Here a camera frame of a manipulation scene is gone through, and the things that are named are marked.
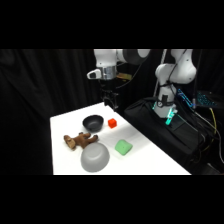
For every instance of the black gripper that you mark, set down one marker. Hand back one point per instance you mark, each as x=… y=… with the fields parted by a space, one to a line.
x=110 y=89

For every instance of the grey bowl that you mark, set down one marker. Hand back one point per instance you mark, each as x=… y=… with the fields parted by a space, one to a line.
x=95 y=157

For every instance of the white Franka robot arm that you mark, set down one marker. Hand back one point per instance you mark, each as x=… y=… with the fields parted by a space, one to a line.
x=176 y=71

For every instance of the black bowl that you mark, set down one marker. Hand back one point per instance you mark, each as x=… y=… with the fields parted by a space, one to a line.
x=93 y=122

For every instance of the red cube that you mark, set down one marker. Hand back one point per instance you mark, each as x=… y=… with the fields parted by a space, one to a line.
x=112 y=123

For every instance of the green sponge block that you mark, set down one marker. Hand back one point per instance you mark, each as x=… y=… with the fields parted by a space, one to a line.
x=123 y=147

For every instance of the brown plush toy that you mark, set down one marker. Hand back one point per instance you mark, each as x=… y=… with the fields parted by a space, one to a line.
x=79 y=140

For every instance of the black robot stand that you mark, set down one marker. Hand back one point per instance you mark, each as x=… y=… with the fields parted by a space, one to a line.
x=156 y=133

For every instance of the small green light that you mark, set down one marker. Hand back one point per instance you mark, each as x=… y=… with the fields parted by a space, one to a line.
x=170 y=117

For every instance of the black curtain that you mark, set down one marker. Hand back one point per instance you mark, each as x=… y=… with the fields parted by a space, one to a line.
x=36 y=83

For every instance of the electronics box with blue lights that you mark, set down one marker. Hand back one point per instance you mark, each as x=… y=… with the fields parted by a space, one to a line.
x=203 y=98

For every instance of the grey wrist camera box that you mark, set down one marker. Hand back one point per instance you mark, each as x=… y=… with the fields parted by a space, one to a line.
x=94 y=74

